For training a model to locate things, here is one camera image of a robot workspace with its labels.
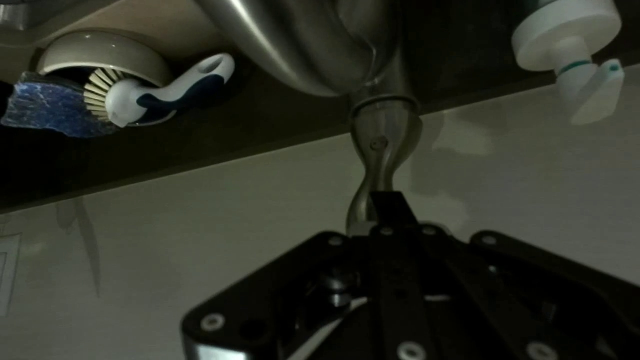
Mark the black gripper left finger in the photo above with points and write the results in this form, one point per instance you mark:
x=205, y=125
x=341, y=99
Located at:
x=281, y=301

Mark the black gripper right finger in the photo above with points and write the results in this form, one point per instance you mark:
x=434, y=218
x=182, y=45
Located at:
x=521, y=293

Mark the steel tap lever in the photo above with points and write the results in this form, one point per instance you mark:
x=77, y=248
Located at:
x=383, y=126

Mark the white and blue dish brush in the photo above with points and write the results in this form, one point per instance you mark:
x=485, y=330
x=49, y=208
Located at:
x=160, y=92

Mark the steel faucet spout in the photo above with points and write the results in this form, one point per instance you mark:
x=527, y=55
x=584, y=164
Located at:
x=301, y=41

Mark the blue sponge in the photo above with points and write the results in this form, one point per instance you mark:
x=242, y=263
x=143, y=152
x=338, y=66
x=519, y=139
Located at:
x=47, y=106

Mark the white sponge dish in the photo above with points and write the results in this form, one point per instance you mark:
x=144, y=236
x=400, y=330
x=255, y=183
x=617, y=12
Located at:
x=101, y=51

